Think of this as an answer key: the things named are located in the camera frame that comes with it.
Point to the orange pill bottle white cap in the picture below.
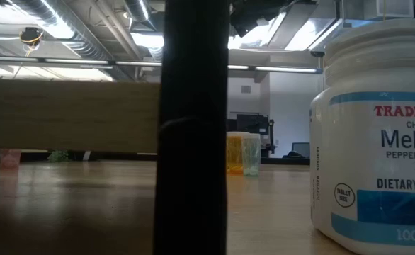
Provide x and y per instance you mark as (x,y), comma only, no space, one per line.
(234,152)

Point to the green pill bottle white cap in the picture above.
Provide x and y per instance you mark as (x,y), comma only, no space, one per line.
(252,156)

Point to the pink pill bottle white cap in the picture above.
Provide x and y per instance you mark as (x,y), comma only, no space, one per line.
(10,158)

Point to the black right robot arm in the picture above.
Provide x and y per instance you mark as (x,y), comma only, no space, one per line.
(253,16)

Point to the black office equipment rack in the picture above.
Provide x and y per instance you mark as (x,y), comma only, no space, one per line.
(253,124)

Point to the dark computer monitor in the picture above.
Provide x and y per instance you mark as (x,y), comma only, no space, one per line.
(301,148)

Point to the long ceiling light strip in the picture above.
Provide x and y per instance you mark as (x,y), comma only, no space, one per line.
(285,69)

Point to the large ceiling light panel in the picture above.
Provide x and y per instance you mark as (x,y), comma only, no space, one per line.
(299,35)

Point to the white melatonin bottle blue label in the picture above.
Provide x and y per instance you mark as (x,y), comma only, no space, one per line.
(352,141)

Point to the small potted green plant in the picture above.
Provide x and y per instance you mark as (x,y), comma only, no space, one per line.
(58,156)

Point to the black shelf divider frame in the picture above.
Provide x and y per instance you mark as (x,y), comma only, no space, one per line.
(191,141)

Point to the grey wall vent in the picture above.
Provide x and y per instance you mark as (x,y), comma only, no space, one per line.
(245,89)

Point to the black aluminium table frame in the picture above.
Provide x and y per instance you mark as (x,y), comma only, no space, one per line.
(285,161)

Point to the narrow silver ventilation duct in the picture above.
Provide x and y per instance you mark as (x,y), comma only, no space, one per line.
(138,10)

